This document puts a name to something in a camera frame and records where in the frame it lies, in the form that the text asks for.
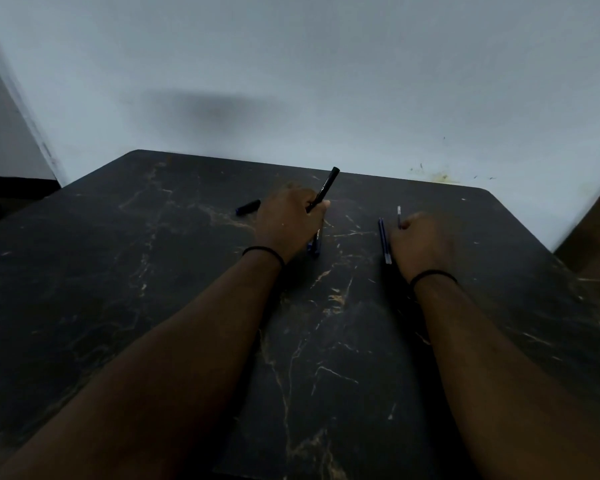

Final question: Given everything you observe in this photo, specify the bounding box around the brown wooden furniture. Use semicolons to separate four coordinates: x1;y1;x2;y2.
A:
554;171;600;315

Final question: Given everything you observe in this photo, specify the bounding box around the person's right hand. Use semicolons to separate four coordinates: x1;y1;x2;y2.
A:
388;212;456;284

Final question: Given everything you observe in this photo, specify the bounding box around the blue pen barrel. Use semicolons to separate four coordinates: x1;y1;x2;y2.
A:
378;218;393;265

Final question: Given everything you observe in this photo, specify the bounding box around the person's right forearm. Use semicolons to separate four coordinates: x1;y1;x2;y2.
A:
413;275;600;480

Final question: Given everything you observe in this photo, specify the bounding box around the black left wrist band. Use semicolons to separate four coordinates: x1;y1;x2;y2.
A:
242;246;286;269

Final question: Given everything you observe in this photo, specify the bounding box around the person's left hand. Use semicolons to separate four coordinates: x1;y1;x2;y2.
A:
252;184;331;264

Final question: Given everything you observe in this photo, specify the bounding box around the black right wrist band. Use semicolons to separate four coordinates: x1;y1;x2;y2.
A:
410;270;458;288

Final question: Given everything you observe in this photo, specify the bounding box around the person's left forearm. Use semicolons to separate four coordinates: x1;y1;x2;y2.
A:
0;252;284;480

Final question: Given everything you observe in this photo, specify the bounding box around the black wrist band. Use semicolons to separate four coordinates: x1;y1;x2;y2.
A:
410;270;458;288
242;246;286;269

